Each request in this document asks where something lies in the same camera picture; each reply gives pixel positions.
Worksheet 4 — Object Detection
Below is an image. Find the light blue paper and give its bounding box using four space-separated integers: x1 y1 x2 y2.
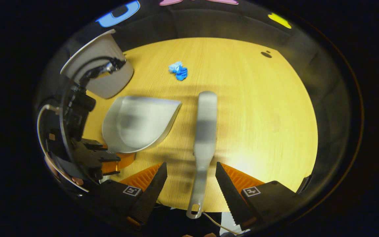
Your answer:
168 61 183 73

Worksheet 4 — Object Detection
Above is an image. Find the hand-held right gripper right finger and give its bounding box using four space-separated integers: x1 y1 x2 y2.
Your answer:
215 161 298 232

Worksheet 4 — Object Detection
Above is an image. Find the wooden desktop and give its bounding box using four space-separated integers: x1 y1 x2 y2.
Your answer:
83 37 319 213

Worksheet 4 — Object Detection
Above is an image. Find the bright blue paper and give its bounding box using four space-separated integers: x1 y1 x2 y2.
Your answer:
175 67 188 81

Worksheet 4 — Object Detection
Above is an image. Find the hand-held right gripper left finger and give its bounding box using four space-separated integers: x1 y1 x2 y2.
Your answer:
89 161 168 228

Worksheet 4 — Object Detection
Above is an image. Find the grey plastic garbage bin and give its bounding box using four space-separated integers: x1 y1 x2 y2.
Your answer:
60 29 134 99

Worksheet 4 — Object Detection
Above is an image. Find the small grey dustpan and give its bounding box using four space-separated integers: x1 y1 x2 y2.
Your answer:
102 95 182 153

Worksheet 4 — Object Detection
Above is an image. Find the thin white cable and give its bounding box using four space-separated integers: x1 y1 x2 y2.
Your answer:
202 212 241 235

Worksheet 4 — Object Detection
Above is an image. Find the small grey broom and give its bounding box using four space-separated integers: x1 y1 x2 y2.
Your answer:
186 91 218 219

